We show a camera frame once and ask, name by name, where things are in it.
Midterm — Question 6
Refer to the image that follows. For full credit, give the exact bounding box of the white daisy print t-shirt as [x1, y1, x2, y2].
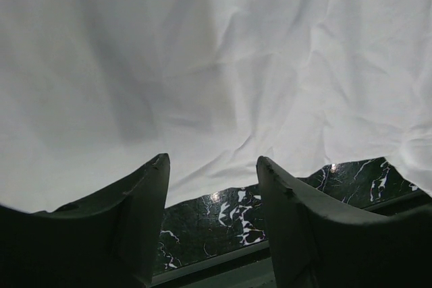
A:
[1, 0, 431, 212]

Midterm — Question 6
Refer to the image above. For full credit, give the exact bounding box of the black marbled table mat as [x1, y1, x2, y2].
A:
[153, 158, 431, 276]

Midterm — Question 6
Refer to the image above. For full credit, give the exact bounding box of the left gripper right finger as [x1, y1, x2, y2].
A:
[256, 156, 431, 287]

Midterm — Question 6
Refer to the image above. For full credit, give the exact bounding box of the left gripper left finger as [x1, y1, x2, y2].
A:
[1, 153, 170, 287]

